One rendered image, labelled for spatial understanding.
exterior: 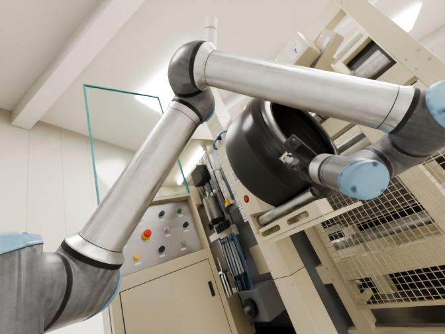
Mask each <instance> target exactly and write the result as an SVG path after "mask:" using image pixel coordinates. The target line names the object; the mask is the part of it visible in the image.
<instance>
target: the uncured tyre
mask: <svg viewBox="0 0 445 334"><path fill-rule="evenodd" d="M291 135H295V136H296V137H297V138H298V139H300V140H301V141H302V142H303V143H305V144H306V145H307V146H308V147H309V148H310V149H311V150H312V151H314V152H315V153H316V154H317V155H320V154H333V155H339V156H340V153H339V151H338V149H337V147H336V145H335V143H334V141H333V140H332V139H331V137H330V135H329V134H328V133H327V131H326V130H325V129H324V127H323V126H322V125H321V124H320V123H319V122H318V121H317V120H316V119H315V118H314V117H313V116H312V115H311V114H310V113H309V112H308V111H303V110H300V109H296V108H292V107H288V106H284V105H280V104H277V103H272V102H269V101H264V100H261V99H257V98H253V99H251V100H250V101H249V102H248V103H247V104H246V106H245V107H244V108H243V110H242V111H241V112H240V114H239V115H238V116H237V118H235V120H234V121H233V122H232V124H231V125H230V127H229V128H228V131H227V134H226V137H225V149H226V155H227V157H228V161H229V163H230V166H231V168H232V170H233V172H234V173H235V175H236V177H237V178H238V179H239V181H240V182H241V183H242V185H243V186H244V187H245V188H246V189H247V190H248V191H249V192H250V193H252V194H253V195H254V196H256V197H257V198H259V199H260V200H262V201H264V202H266V203H268V204H270V205H272V206H274V207H277V206H279V205H281V204H283V203H285V202H286V201H288V200H289V199H291V198H293V197H295V196H296V195H298V194H300V193H301V192H303V191H305V190H307V189H308V188H310V187H312V186H313V187H315V188H316V189H318V191H319V196H318V197H320V196H322V195H324V194H326V193H328V192H329V191H330V190H331V188H328V187H326V186H322V185H320V184H318V183H316V182H313V183H310V182H308V181H305V180H303V179H302V177H300V175H302V173H300V171H299V170H294V169H292V170H290V169H289V168H288V167H287V166H286V165H285V164H284V163H283V162H282V161H281V160H280V159H279V158H280V157H281V156H282V155H283V154H284V153H285V152H286V151H287V152H288V153H290V152H289V151H288V150H287V149H286V148H285V147H283V143H284V142H285V141H286V140H287V139H288V138H289V137H290V136H291ZM318 197H316V198H318ZM316 198H314V199H316ZM314 199H312V200H311V201H313V200H314ZM309 202H310V201H308V202H307V203H309ZM305 204H306V203H305Z"/></svg>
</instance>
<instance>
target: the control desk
mask: <svg viewBox="0 0 445 334"><path fill-rule="evenodd" d="M123 254H124V262H123V265H122V266H121V271H122V280H121V286H120V288H119V291H118V293H117V295H116V297H115V298H114V299H113V301H112V302H111V304H110V305H109V306H108V307H107V308H106V309H104V310H103V311H102V317H103V328H104V334H238V332H237V329H236V326H235V323H234V320H233V317H232V314H231V311H230V308H229V305H228V302H227V299H226V296H225V292H224V289H223V285H222V283H221V279H220V277H219V273H218V271H217V267H216V265H215V262H214V259H213V256H212V253H211V250H210V248H209V243H208V240H207V237H206V234H205V231H204V228H203V225H202V222H201V219H200V216H199V213H198V210H197V207H196V205H195V201H194V199H193V195H192V193H190V194H180V195H171V196H166V197H157V198H154V199H153V201H152V203H151V204H150V206H149V207H148V209H147V210H146V213H145V214H144V215H143V217H142V219H141V220H140V222H139V224H138V225H137V227H136V229H135V230H134V232H133V233H132V235H131V236H130V239H129V240H128V241H127V243H126V245H125V246H124V248H123Z"/></svg>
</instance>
